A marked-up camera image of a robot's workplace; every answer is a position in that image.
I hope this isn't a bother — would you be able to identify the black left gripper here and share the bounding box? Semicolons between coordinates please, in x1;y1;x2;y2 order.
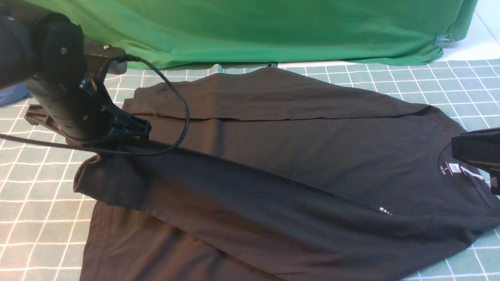
24;76;151;145

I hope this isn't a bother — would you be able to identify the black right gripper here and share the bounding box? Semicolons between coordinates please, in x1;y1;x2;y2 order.
451;128;500;196

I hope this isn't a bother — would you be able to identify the dark gray long-sleeve top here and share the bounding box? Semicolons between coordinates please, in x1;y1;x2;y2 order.
74;68;499;281

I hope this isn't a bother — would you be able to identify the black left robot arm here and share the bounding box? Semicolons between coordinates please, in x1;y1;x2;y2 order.
1;0;151;145

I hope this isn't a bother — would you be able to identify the blue garment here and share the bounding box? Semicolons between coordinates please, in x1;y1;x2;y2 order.
0;84;30;107

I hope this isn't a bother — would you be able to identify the green backdrop cloth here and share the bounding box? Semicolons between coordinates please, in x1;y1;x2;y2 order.
32;0;477;69

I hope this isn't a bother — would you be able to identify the clear binder clip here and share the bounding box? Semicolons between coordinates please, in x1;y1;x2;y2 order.
434;33;455;48

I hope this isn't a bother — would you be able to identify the green checkered tablecloth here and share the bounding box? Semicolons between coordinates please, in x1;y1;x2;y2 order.
0;59;500;281

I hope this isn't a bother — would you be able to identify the black left camera cable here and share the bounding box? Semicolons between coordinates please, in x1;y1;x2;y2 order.
0;55;191;157

